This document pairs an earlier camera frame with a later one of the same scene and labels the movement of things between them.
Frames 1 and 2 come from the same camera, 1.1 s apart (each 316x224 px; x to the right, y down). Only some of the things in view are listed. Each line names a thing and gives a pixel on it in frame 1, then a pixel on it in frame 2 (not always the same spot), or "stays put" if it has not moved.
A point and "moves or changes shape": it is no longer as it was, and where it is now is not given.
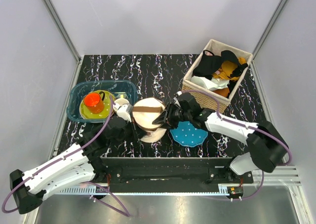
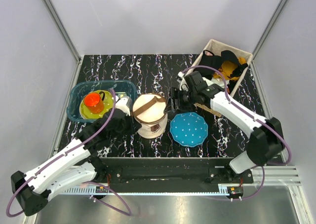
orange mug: [93, 101] stays put
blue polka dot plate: [186, 134] stays put
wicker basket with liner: [216, 74] stays put
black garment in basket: [209, 63] stays put
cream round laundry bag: [145, 111] moves or changes shape
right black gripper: [165, 119] to [177, 93]
